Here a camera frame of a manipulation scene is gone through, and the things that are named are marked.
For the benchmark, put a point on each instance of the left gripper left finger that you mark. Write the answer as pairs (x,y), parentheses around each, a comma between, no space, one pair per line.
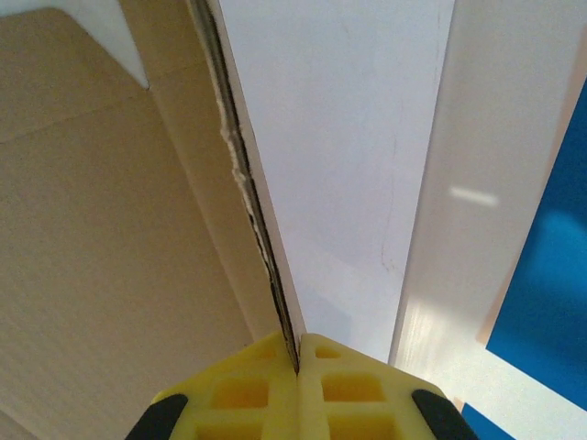
(247,403)

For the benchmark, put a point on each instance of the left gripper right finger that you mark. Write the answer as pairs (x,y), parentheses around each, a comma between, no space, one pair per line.
(348,403)

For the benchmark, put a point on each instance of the brown cardboard box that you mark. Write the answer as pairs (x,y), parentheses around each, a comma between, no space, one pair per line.
(101,229)

